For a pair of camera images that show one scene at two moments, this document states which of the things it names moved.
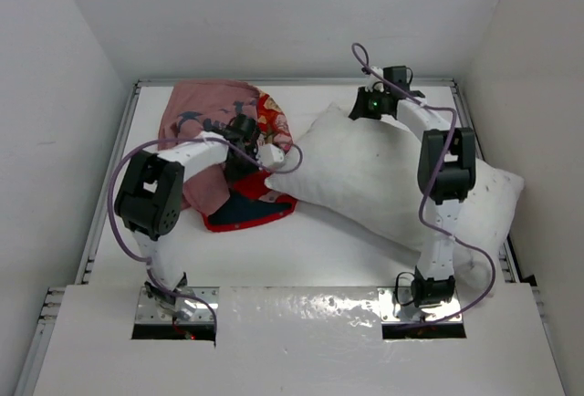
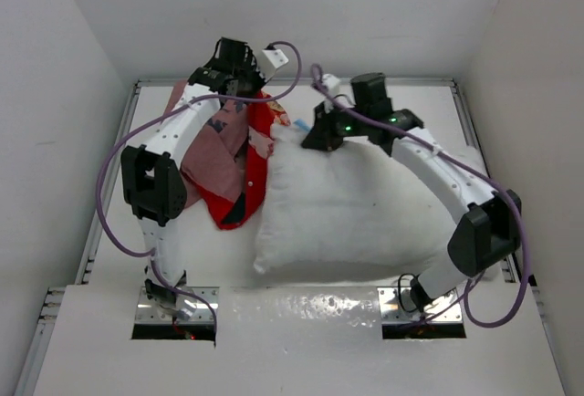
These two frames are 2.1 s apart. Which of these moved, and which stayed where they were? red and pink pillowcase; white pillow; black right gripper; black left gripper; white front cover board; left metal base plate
Moved: red and pink pillowcase; black left gripper; black right gripper; white pillow
Stayed: white front cover board; left metal base plate
